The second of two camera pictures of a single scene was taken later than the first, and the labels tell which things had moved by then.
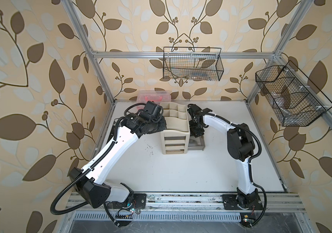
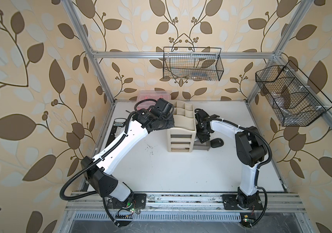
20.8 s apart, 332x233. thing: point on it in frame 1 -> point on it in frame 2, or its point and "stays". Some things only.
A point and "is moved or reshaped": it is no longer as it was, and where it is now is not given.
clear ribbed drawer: x=197 y=143 is moved or reshaped
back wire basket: x=192 y=63 stays
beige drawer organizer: x=175 y=139 is moved or reshaped
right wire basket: x=295 y=99 stays
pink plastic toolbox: x=143 y=96 stays
